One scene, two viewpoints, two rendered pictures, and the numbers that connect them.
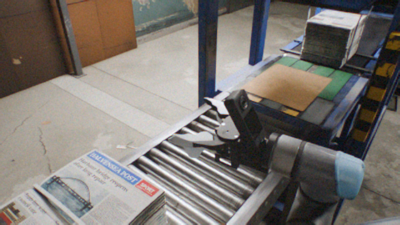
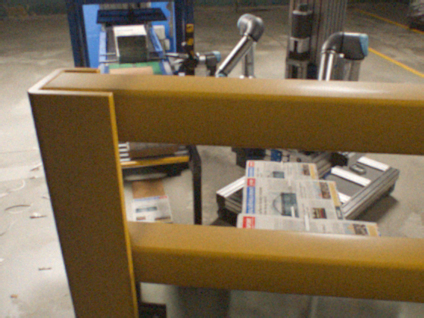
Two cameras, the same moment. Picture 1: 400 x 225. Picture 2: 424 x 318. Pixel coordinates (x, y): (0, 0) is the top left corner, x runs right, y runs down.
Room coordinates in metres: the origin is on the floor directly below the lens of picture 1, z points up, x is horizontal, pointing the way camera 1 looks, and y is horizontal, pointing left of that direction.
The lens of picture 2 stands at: (-1.42, 1.97, 2.00)
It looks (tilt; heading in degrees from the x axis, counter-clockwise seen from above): 29 degrees down; 309
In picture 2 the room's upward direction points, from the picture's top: straight up
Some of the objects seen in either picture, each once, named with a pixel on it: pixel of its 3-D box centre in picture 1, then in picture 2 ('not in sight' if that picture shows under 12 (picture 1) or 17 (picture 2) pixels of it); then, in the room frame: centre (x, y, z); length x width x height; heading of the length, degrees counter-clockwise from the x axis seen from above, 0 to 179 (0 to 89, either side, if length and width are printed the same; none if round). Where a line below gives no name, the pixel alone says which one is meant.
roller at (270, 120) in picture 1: (259, 118); not in sight; (1.19, -0.31, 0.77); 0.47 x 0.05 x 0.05; 51
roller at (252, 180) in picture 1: (213, 159); not in sight; (0.88, -0.06, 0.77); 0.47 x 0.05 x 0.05; 51
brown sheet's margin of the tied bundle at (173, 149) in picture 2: not in sight; (151, 145); (0.34, 0.37, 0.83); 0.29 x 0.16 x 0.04; 53
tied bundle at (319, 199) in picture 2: not in sight; (289, 220); (-0.75, 0.65, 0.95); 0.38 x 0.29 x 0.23; 34
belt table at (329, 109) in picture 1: (294, 90); (135, 79); (1.52, -0.58, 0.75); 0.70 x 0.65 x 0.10; 141
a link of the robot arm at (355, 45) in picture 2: not in sight; (349, 82); (-0.49, -0.40, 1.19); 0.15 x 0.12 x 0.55; 21
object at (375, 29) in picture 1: (348, 40); (129, 48); (2.40, -1.29, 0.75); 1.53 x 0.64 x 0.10; 141
